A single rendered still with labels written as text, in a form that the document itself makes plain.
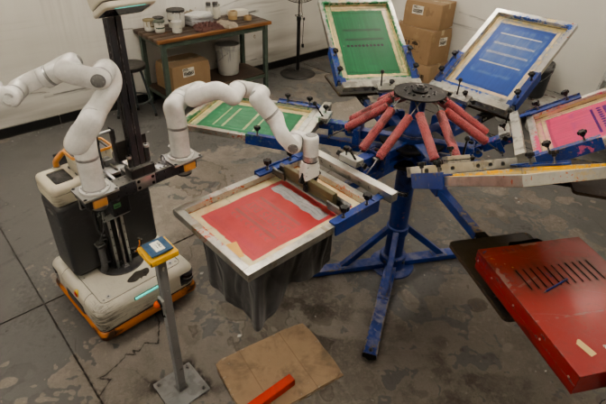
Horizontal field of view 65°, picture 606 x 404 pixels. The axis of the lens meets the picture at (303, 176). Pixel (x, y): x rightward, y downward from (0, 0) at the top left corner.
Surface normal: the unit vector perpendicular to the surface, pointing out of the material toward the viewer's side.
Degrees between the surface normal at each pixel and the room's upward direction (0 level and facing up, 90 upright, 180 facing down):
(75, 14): 90
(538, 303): 0
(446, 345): 0
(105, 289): 0
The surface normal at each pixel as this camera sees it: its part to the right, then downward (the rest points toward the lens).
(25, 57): 0.67, 0.40
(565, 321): 0.03, -0.85
